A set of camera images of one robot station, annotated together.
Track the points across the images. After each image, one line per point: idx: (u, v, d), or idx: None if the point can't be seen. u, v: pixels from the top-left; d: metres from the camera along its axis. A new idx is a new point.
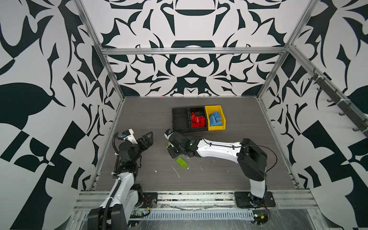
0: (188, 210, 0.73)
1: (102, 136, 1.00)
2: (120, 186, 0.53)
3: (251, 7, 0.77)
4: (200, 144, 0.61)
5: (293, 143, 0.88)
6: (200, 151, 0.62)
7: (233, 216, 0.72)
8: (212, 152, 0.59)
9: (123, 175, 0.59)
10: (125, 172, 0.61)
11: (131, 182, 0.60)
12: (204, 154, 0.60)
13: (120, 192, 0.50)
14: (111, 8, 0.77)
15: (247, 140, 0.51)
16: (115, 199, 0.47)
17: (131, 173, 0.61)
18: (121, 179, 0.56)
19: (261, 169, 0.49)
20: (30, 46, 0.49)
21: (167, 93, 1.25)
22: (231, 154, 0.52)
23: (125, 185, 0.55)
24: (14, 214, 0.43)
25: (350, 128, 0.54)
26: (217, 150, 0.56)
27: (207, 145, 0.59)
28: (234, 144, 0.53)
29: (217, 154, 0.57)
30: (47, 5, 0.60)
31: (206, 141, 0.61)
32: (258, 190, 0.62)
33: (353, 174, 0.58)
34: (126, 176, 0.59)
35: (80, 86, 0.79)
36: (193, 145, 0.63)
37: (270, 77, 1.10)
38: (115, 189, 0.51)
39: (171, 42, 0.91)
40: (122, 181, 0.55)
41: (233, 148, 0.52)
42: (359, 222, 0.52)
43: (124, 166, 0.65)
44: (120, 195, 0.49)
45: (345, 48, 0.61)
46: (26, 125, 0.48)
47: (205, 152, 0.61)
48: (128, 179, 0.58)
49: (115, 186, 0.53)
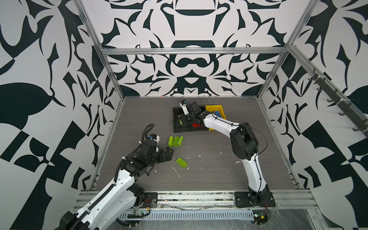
0: (188, 210, 0.73)
1: (102, 136, 1.00)
2: (106, 195, 0.47)
3: (251, 7, 0.77)
4: (207, 116, 0.72)
5: (293, 143, 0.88)
6: (205, 121, 0.72)
7: (233, 216, 0.72)
8: (214, 125, 0.68)
9: (122, 176, 0.53)
10: (126, 171, 0.54)
11: (126, 187, 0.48)
12: (208, 125, 0.72)
13: (100, 205, 0.45)
14: (111, 8, 0.77)
15: (246, 123, 0.59)
16: (91, 212, 0.43)
17: (132, 175, 0.54)
18: (115, 183, 0.50)
19: (247, 150, 0.58)
20: (29, 46, 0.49)
21: (167, 93, 1.25)
22: (227, 129, 0.61)
23: (113, 196, 0.49)
24: (14, 214, 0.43)
25: (350, 128, 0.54)
26: (219, 124, 0.65)
27: (212, 118, 0.69)
28: (234, 122, 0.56)
29: (219, 128, 0.66)
30: (48, 5, 0.60)
31: (213, 115, 0.71)
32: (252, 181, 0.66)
33: (353, 174, 0.58)
34: (123, 180, 0.52)
35: (80, 86, 0.79)
36: (202, 115, 0.73)
37: (270, 77, 1.10)
38: (100, 197, 0.46)
39: (171, 41, 0.91)
40: (112, 189, 0.49)
41: (231, 126, 0.61)
42: (359, 222, 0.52)
43: (132, 161, 0.58)
44: (98, 209, 0.44)
45: (345, 48, 0.61)
46: (26, 125, 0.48)
47: (210, 123, 0.71)
48: (120, 187, 0.51)
49: (103, 192, 0.48)
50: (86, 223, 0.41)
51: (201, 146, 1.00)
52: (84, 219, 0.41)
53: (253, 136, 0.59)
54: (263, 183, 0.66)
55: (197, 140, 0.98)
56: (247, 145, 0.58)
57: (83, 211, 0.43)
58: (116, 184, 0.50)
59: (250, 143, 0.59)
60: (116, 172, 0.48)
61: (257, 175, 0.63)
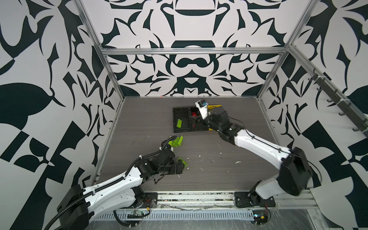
0: (188, 210, 0.73)
1: (102, 136, 1.00)
2: (113, 184, 0.49)
3: (251, 7, 0.77)
4: (241, 133, 0.58)
5: (293, 143, 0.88)
6: (238, 140, 0.58)
7: (233, 216, 0.72)
8: (249, 146, 0.55)
9: (133, 174, 0.54)
10: (139, 171, 0.55)
11: (132, 185, 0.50)
12: (240, 145, 0.59)
13: (105, 192, 0.46)
14: (111, 8, 0.77)
15: (298, 149, 0.46)
16: (95, 195, 0.45)
17: (141, 177, 0.55)
18: (124, 177, 0.52)
19: (301, 185, 0.44)
20: (29, 46, 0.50)
21: (167, 93, 1.25)
22: (273, 155, 0.47)
23: (118, 188, 0.50)
24: (14, 214, 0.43)
25: (350, 128, 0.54)
26: (259, 147, 0.51)
27: (249, 137, 0.55)
28: (281, 148, 0.49)
29: (257, 150, 0.53)
30: (47, 5, 0.60)
31: (248, 132, 0.58)
32: (265, 190, 0.61)
33: (353, 174, 0.58)
34: (132, 178, 0.53)
35: (80, 86, 0.79)
36: (233, 130, 0.60)
37: (270, 77, 1.10)
38: (108, 185, 0.48)
39: (171, 42, 0.91)
40: (120, 181, 0.50)
41: (280, 153, 0.47)
42: (359, 222, 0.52)
43: (146, 162, 0.59)
44: (101, 195, 0.46)
45: (345, 48, 0.61)
46: (26, 125, 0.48)
47: (243, 143, 0.57)
48: (129, 183, 0.52)
49: (112, 181, 0.49)
50: (88, 202, 0.43)
51: (201, 146, 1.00)
52: (87, 198, 0.43)
53: (307, 168, 0.46)
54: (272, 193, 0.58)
55: (197, 140, 0.98)
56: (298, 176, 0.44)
57: (89, 190, 0.45)
58: (125, 178, 0.52)
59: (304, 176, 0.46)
60: (128, 167, 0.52)
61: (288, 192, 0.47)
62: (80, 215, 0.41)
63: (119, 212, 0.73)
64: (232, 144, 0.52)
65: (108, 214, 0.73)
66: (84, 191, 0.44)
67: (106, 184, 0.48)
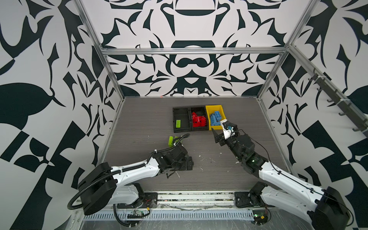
0: (188, 210, 0.73)
1: (102, 136, 1.00)
2: (136, 169, 0.51)
3: (251, 7, 0.77)
4: (266, 167, 0.56)
5: (293, 143, 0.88)
6: (263, 174, 0.56)
7: (233, 216, 0.72)
8: (277, 180, 0.52)
9: (153, 163, 0.57)
10: (156, 162, 0.58)
11: (150, 173, 0.57)
12: (265, 178, 0.56)
13: (129, 173, 0.49)
14: (111, 8, 0.77)
15: (333, 190, 0.43)
16: (121, 175, 0.47)
17: (158, 167, 0.57)
18: (146, 164, 0.55)
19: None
20: (30, 45, 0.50)
21: (167, 93, 1.25)
22: (306, 196, 0.45)
23: (140, 172, 0.52)
24: (14, 214, 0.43)
25: (350, 128, 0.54)
26: (287, 183, 0.49)
27: (275, 172, 0.53)
28: (314, 188, 0.46)
29: (285, 186, 0.50)
30: (47, 5, 0.60)
31: (275, 167, 0.55)
32: (272, 200, 0.60)
33: (353, 174, 0.58)
34: (152, 166, 0.56)
35: (80, 86, 0.79)
36: (256, 163, 0.58)
37: (270, 77, 1.10)
38: (132, 168, 0.50)
39: (171, 42, 0.91)
40: (143, 167, 0.53)
41: (311, 192, 0.45)
42: (359, 222, 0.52)
43: (162, 156, 0.62)
44: (127, 176, 0.48)
45: (345, 48, 0.61)
46: (26, 125, 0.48)
47: (270, 177, 0.54)
48: (148, 170, 0.55)
49: (135, 166, 0.52)
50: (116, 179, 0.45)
51: (201, 146, 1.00)
52: (115, 176, 0.45)
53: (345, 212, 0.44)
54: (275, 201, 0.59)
55: (197, 140, 0.98)
56: (338, 219, 0.43)
57: (117, 169, 0.47)
58: (146, 166, 0.54)
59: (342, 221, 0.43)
60: (148, 157, 0.58)
61: (297, 213, 0.51)
62: (108, 190, 0.42)
63: (119, 212, 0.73)
64: (256, 176, 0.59)
65: (108, 214, 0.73)
66: (111, 169, 0.46)
67: (130, 168, 0.50)
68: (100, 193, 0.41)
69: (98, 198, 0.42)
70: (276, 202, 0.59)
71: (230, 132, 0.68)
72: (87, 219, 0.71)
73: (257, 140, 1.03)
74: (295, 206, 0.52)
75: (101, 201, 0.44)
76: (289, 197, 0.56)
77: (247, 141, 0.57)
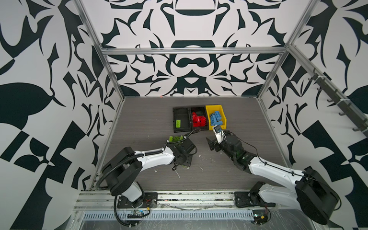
0: (188, 210, 0.73)
1: (102, 136, 1.00)
2: (156, 154, 0.55)
3: (251, 7, 0.77)
4: (253, 161, 0.60)
5: (293, 143, 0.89)
6: (252, 167, 0.60)
7: (233, 216, 0.72)
8: (263, 171, 0.56)
9: (168, 151, 0.61)
10: (170, 150, 0.62)
11: (167, 159, 0.60)
12: (256, 171, 0.59)
13: (151, 158, 0.52)
14: (111, 8, 0.77)
15: (313, 171, 0.46)
16: (144, 158, 0.50)
17: (173, 155, 0.61)
18: (164, 150, 0.59)
19: (325, 210, 0.42)
20: (30, 45, 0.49)
21: (167, 93, 1.25)
22: (288, 179, 0.47)
23: (159, 157, 0.55)
24: (14, 215, 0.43)
25: (350, 128, 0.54)
26: (272, 171, 0.52)
27: (261, 164, 0.57)
28: (294, 171, 0.49)
29: (271, 175, 0.54)
30: (47, 5, 0.60)
31: (261, 159, 0.60)
32: (270, 196, 0.60)
33: (354, 175, 0.58)
34: (168, 154, 0.59)
35: (80, 86, 0.79)
36: (246, 160, 0.62)
37: (270, 77, 1.10)
38: (152, 153, 0.54)
39: (171, 41, 0.91)
40: (161, 153, 0.57)
41: (292, 175, 0.48)
42: (360, 223, 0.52)
43: (175, 146, 0.66)
44: (149, 159, 0.51)
45: (345, 48, 0.61)
46: (26, 125, 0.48)
47: (258, 169, 0.58)
48: (165, 156, 0.58)
49: (155, 152, 0.55)
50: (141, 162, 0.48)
51: (201, 146, 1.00)
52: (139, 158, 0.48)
53: (328, 190, 0.44)
54: (271, 197, 0.60)
55: (197, 140, 0.98)
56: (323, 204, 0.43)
57: (139, 153, 0.50)
58: (163, 151, 0.58)
59: (327, 201, 0.43)
60: (165, 145, 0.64)
61: (292, 203, 0.51)
62: (135, 171, 0.45)
63: (119, 212, 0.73)
64: (248, 172, 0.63)
65: (108, 214, 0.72)
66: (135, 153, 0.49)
67: (151, 153, 0.54)
68: (127, 174, 0.44)
69: (125, 178, 0.44)
70: (275, 198, 0.58)
71: (221, 133, 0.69)
72: (87, 218, 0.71)
73: (257, 140, 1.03)
74: (287, 196, 0.52)
75: (127, 182, 0.47)
76: (283, 189, 0.56)
77: (234, 139, 0.64)
